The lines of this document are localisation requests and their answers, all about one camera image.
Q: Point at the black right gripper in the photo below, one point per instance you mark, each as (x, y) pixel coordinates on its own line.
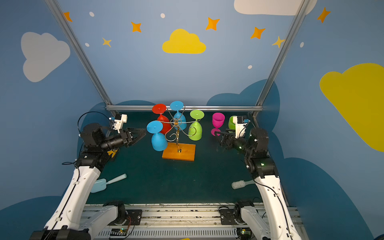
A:
(226, 141)

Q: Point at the horizontal aluminium back rail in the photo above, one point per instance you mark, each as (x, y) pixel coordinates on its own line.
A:
(136, 108)

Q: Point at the red wine glass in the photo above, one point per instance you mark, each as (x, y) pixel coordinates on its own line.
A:
(160, 109)

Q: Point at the front aluminium rail bed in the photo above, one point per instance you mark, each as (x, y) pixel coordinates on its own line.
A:
(196, 221)

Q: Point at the right aluminium frame post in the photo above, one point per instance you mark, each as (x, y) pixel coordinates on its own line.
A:
(291, 34)

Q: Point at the aluminium frame post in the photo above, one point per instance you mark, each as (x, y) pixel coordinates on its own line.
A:
(59, 15)
(291, 34)

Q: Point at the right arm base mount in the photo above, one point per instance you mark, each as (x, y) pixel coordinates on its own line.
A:
(245, 213)

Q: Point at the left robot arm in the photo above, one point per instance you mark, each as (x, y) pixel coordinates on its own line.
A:
(65, 222)

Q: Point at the blue wine glass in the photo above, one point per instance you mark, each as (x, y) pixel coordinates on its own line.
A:
(179, 107)
(158, 140)

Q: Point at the magenta wine glass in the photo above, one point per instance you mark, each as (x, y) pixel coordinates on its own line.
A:
(217, 121)

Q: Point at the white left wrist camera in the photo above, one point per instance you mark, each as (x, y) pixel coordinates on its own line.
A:
(118, 121)

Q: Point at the white scrub brush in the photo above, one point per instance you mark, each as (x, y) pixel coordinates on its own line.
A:
(241, 184)

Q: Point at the wooden rack base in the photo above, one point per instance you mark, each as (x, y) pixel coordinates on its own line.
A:
(180, 152)

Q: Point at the green wine glass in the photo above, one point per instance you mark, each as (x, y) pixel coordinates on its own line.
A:
(195, 129)
(231, 125)

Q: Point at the left aluminium frame post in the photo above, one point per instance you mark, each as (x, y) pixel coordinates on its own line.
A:
(59, 15)

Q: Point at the yellow glove with logo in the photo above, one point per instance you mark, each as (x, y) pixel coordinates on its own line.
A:
(112, 153)

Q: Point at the light blue plastic scoop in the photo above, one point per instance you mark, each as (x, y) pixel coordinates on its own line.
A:
(101, 184)

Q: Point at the gold wire wine glass rack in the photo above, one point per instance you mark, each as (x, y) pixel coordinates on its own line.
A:
(175, 126)

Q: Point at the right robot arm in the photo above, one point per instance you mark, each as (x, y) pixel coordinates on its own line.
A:
(264, 172)

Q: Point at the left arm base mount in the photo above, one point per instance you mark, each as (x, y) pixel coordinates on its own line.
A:
(111, 214)

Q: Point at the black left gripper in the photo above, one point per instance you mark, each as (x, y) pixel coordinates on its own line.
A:
(126, 137)

